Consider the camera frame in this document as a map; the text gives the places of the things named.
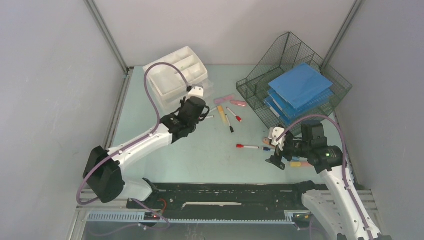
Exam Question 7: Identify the white plastic drawer organizer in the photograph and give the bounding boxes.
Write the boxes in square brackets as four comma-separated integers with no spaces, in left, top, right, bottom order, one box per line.
[143,46,215,112]

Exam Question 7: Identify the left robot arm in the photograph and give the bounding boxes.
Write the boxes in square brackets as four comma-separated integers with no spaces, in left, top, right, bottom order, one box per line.
[83,96,210,208]

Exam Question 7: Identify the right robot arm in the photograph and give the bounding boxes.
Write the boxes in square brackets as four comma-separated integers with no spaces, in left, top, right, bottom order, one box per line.
[266,120,392,240]

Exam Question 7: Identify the blue cap marker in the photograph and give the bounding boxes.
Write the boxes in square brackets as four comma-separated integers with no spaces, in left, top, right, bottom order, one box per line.
[262,147,274,152]

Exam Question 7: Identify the yellow orange highlighter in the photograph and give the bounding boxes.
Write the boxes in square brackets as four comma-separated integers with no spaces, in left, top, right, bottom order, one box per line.
[289,161,312,168]

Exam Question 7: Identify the orange highlighter by basket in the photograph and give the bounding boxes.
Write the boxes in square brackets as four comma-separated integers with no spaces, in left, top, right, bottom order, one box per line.
[262,137,275,148]

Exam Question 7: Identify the red cap marker bottom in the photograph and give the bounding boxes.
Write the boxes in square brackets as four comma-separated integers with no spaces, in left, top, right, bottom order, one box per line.
[236,144,260,149]

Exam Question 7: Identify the black cap marker lower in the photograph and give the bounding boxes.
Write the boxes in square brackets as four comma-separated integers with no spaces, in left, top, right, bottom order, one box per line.
[225,114,235,133]

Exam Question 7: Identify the red cap marker right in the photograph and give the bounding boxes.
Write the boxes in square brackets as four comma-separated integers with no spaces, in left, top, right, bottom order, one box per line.
[226,107,243,123]

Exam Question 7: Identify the pink highlighter right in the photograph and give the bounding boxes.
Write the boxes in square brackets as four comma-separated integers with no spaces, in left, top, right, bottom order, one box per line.
[230,100,247,107]

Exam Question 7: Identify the pink highlighter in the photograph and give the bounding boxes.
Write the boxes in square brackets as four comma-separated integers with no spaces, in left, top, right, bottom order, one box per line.
[230,100,247,107]
[213,94,235,105]

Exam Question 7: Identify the pink highlighter left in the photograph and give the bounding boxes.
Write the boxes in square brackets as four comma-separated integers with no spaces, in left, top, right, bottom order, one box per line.
[213,94,235,105]

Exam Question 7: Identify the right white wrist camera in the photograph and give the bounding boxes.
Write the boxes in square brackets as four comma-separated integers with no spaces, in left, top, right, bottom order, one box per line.
[267,126,288,151]

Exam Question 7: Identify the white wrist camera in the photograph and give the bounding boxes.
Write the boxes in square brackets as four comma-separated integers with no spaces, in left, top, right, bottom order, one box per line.
[187,86,205,99]
[267,126,288,151]

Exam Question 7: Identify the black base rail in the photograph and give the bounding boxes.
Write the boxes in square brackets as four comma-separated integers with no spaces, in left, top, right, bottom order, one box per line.
[126,181,328,222]

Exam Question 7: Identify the green wire mesh organizer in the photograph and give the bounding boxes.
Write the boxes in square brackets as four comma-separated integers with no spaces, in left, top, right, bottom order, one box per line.
[236,32,353,128]

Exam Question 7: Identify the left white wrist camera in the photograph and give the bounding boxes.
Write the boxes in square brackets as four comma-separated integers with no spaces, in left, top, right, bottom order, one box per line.
[187,86,205,99]

